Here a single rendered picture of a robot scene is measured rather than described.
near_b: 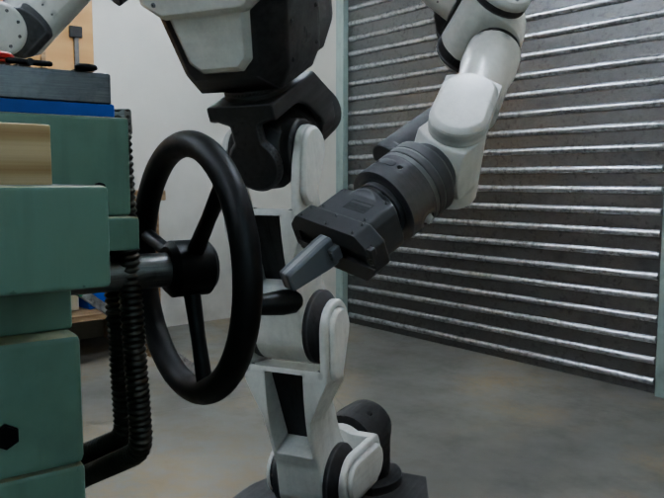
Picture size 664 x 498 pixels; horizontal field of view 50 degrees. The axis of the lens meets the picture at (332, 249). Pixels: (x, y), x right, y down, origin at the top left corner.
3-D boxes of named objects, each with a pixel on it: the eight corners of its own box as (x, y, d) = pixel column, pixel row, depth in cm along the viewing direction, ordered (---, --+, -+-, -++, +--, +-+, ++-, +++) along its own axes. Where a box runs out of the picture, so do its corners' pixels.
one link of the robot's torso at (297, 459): (293, 472, 164) (266, 281, 149) (373, 488, 156) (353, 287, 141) (260, 516, 151) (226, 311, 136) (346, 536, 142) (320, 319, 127)
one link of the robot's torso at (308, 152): (278, 336, 152) (248, 120, 138) (354, 344, 145) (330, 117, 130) (242, 371, 139) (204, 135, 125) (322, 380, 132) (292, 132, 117)
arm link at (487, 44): (477, 143, 92) (508, 60, 103) (521, 88, 83) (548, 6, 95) (406, 103, 91) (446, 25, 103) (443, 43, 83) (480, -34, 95)
